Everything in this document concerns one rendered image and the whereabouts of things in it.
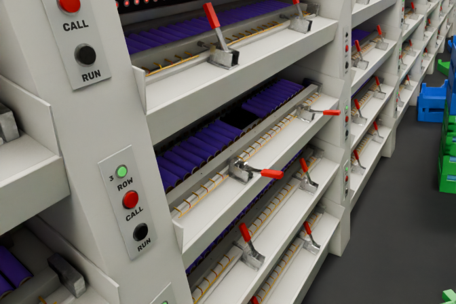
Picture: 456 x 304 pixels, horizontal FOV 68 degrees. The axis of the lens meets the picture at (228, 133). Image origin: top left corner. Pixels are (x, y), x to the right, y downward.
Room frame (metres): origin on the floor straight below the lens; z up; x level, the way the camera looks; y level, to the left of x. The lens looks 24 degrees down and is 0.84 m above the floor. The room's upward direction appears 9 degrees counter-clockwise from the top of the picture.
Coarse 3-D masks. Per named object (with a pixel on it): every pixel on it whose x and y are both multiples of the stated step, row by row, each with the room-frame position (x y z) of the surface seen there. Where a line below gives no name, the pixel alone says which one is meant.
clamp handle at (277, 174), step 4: (244, 164) 0.48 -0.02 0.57; (244, 168) 0.48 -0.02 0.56; (248, 168) 0.48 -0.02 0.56; (252, 168) 0.48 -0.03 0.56; (264, 168) 0.47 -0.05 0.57; (252, 172) 0.47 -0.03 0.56; (256, 172) 0.47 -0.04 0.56; (260, 172) 0.46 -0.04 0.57; (264, 172) 0.46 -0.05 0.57; (268, 172) 0.45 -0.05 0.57; (272, 172) 0.45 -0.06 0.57; (276, 172) 0.45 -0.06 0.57; (280, 172) 0.44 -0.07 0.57; (268, 176) 0.45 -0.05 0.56; (272, 176) 0.45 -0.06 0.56; (276, 176) 0.44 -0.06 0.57; (280, 176) 0.44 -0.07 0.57
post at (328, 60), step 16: (336, 32) 0.81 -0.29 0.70; (320, 48) 0.84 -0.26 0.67; (336, 48) 0.81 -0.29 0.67; (304, 64) 0.87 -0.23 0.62; (320, 64) 0.84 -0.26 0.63; (336, 64) 0.81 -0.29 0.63; (320, 128) 0.84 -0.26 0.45; (336, 128) 0.81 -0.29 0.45; (336, 144) 0.81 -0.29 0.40; (336, 176) 0.82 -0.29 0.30; (336, 192) 0.82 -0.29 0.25; (336, 240) 0.82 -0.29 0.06
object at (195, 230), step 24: (288, 72) 0.89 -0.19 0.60; (312, 72) 0.85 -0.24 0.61; (336, 96) 0.81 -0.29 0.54; (288, 120) 0.69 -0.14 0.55; (288, 144) 0.59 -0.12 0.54; (216, 192) 0.45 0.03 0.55; (240, 192) 0.45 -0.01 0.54; (192, 216) 0.40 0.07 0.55; (216, 216) 0.40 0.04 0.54; (192, 240) 0.36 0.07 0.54
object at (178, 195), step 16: (304, 96) 0.75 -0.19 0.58; (288, 112) 0.69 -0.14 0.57; (256, 128) 0.60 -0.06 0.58; (272, 128) 0.64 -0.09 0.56; (240, 144) 0.55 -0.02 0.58; (224, 160) 0.50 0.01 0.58; (192, 176) 0.46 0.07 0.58; (208, 176) 0.47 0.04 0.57; (176, 192) 0.42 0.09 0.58; (192, 192) 0.44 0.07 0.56; (208, 192) 0.44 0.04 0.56; (176, 208) 0.40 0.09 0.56
